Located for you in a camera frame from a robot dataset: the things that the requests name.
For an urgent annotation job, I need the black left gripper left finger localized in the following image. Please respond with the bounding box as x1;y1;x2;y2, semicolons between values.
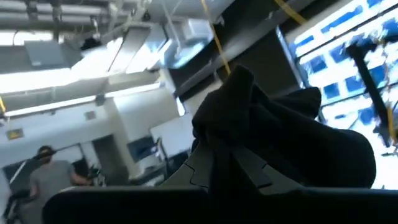
160;140;218;191

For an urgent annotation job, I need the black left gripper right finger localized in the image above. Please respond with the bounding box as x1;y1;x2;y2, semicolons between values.
233;147;305;195

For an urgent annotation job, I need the black strap from basket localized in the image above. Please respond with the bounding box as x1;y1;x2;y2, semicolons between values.
191;63;377;224

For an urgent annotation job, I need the white ceiling unit box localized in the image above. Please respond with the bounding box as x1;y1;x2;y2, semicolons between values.
181;17;215;42

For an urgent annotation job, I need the person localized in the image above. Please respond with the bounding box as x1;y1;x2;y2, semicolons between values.
17;145;94;224

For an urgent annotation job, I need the yellow hanging cable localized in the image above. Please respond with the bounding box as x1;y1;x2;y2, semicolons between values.
384;101;398;146
272;0;309;26
200;0;233;76

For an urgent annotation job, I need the black frame post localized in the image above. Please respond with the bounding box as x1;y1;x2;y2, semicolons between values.
345;42;393;147

